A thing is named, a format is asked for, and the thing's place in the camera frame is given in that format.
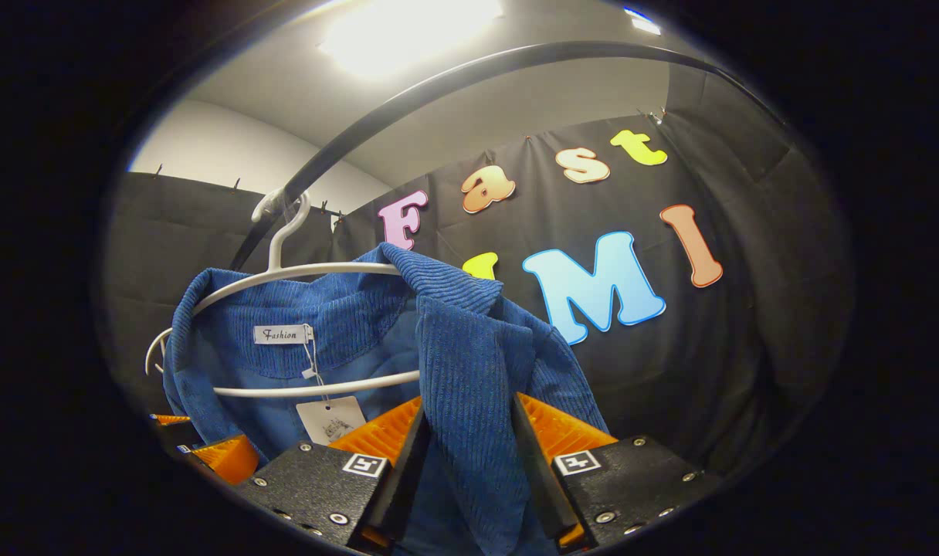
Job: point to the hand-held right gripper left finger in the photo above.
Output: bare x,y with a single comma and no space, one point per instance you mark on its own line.
408,471

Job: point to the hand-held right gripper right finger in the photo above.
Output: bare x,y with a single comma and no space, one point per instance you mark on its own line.
535,471

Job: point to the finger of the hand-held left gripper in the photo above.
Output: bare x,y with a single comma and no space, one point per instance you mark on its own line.
230,459
170,419

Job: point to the black clothes rack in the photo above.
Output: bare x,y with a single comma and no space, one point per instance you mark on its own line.
438,81

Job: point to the white paper hang tag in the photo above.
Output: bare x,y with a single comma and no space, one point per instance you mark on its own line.
330,421

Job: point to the large ceiling light panel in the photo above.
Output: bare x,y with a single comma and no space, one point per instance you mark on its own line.
408,31

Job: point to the small ceiling light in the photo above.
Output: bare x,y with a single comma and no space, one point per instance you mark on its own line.
643,22

